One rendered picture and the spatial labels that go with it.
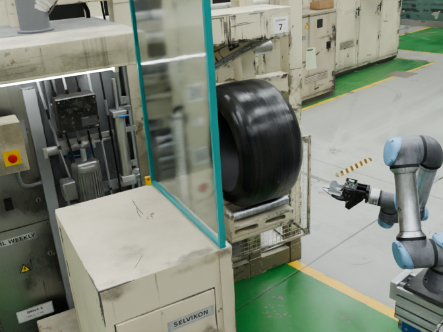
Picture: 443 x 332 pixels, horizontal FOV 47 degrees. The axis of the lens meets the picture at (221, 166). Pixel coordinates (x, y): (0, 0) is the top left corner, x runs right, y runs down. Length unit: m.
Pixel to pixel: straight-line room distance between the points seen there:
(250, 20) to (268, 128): 0.62
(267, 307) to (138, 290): 1.94
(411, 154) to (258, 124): 0.63
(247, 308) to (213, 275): 1.79
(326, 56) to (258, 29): 4.89
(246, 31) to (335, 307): 1.76
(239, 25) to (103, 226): 1.29
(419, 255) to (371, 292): 1.32
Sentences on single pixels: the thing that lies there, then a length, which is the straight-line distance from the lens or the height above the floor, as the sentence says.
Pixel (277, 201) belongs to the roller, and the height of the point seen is 0.92.
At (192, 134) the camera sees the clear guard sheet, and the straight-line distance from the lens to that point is 1.46.
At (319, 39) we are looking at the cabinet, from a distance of 7.27.
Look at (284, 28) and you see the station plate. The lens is 2.69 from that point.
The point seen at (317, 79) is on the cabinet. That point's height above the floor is 0.32.
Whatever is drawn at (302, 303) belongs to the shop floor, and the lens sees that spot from 3.33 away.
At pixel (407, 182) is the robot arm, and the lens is 2.17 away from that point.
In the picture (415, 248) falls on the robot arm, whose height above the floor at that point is 0.93.
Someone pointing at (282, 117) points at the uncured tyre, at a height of 1.37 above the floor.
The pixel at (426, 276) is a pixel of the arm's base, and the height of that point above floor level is 0.75.
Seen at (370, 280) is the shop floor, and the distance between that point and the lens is 3.57.
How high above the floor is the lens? 2.06
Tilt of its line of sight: 23 degrees down
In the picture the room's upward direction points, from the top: 4 degrees counter-clockwise
